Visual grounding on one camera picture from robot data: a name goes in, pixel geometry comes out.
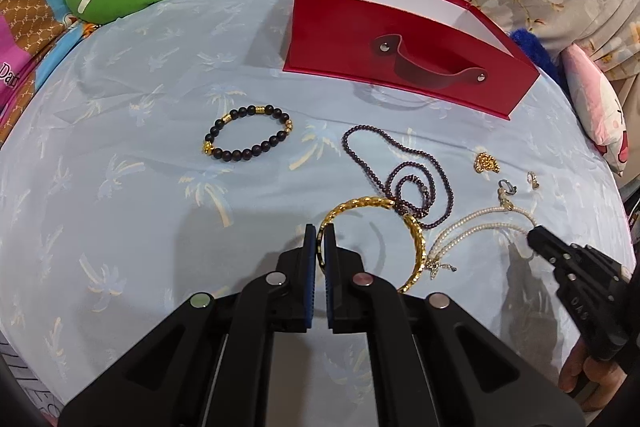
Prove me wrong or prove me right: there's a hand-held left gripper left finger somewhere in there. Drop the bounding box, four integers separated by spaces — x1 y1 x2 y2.
59 223 317 427

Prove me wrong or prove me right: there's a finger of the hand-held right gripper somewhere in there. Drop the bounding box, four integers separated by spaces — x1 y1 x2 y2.
527 227 576 265

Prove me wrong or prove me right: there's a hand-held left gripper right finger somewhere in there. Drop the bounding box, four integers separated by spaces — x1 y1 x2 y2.
322 224 586 427

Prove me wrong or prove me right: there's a white pearl necklace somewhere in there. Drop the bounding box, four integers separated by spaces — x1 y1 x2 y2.
425 202 538 282

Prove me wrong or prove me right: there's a gold bangle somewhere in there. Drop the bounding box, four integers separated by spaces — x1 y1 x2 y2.
319 197 427 295

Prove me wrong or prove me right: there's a small gold chain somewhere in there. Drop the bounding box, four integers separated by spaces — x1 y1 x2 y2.
472 152 501 175

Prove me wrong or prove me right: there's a dark purple bead necklace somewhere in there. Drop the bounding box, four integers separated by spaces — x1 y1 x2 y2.
342 124 455 230

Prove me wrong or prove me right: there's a black and gold bead bracelet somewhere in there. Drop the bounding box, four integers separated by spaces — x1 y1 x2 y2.
202 105 295 159

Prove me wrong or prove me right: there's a red box with strap handle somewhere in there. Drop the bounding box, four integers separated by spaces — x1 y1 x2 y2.
282 0 542 122

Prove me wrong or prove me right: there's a person's right hand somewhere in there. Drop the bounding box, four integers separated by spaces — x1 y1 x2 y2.
559 347 632 414

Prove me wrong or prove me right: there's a pink plush pillow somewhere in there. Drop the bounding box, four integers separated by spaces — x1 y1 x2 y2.
562 43 628 178

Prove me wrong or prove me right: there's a blue fluffy toy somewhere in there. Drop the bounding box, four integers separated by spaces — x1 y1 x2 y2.
510 28 568 92

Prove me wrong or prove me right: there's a colourful printed blanket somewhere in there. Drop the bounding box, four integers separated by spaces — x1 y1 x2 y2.
0 0 168 425

